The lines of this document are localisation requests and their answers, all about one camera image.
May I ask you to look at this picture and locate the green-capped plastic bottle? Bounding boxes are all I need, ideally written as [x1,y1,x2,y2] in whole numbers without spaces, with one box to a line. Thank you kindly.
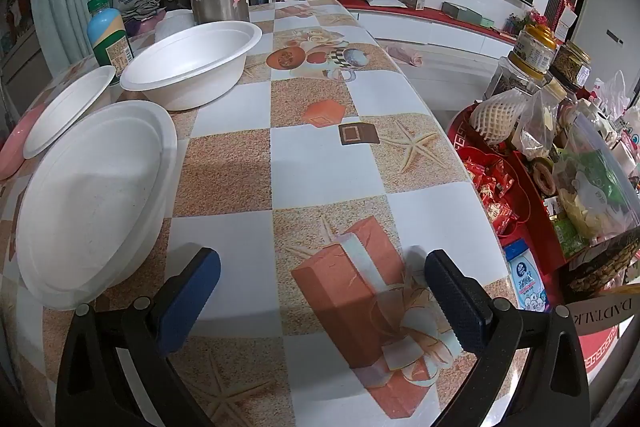
[86,0,136,85]

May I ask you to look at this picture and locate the white plastic bag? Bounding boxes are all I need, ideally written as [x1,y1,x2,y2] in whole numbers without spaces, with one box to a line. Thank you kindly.
[595,69,628,118]

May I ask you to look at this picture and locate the white folded cloth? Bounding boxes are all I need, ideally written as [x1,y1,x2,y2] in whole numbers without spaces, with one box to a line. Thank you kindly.
[155,9,196,42]

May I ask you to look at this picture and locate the clear bag of dried slices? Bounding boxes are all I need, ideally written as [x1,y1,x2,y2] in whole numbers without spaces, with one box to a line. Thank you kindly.
[552,147,640,248]

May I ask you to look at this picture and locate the foam-netted fruit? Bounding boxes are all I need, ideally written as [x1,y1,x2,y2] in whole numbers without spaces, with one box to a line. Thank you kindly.
[469,88,531,146]

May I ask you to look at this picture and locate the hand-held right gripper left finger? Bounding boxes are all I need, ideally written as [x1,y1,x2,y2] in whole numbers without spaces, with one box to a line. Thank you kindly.
[55,247,223,427]

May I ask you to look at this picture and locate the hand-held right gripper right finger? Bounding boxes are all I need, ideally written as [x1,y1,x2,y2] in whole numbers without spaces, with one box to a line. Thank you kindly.
[424,249,593,427]

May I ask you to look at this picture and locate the white foam bowl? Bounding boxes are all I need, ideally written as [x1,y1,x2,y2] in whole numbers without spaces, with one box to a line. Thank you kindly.
[119,21,263,112]
[22,65,117,160]
[15,99,179,310]

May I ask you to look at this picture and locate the woven basket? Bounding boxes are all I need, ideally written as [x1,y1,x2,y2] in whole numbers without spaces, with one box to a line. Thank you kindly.
[557,239,640,293]

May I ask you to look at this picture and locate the flat green box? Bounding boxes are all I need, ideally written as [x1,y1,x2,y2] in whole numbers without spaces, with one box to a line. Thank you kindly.
[441,2,496,30]

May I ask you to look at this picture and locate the kraft paper box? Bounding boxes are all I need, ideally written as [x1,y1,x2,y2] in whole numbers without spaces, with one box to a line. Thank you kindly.
[567,287,640,338]

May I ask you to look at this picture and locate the red round tray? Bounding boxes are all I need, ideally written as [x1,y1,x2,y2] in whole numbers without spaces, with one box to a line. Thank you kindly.
[446,103,623,378]

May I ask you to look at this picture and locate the blue wet wipes packet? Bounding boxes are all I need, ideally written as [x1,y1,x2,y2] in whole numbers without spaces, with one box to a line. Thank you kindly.
[501,238,551,312]

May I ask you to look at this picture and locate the red flower bouquet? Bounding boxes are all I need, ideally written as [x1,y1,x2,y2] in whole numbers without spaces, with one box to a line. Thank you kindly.
[505,9,548,35]

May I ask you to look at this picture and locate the checked printed tablecloth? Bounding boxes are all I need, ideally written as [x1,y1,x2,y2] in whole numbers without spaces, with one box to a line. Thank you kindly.
[0,0,531,427]

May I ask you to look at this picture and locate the pink plate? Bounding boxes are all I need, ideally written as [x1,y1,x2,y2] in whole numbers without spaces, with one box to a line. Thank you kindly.
[0,103,51,182]

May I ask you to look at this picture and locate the pile of red candy packets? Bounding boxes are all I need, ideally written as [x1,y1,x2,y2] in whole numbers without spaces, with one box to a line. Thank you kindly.
[462,157,521,235]

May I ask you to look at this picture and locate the clear jar dark contents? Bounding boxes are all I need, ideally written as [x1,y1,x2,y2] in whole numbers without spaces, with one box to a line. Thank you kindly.
[484,54,541,102]

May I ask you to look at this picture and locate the gold-lid jar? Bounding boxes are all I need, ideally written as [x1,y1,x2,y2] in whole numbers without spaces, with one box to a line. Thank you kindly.
[511,24,558,75]
[550,42,593,88]

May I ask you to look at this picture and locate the pink cloth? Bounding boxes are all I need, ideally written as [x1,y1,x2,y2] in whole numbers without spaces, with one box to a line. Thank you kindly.
[387,44,426,68]

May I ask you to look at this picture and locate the red-topped white counter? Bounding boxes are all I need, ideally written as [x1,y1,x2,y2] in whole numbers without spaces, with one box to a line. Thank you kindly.
[335,0,521,60]

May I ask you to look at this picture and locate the clear bag of nuts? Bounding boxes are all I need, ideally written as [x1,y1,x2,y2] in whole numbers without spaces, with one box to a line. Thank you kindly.
[512,89,561,160]

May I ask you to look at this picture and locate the pile of grey clothes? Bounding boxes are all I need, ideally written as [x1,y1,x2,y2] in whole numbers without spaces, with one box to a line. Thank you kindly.
[122,0,173,22]

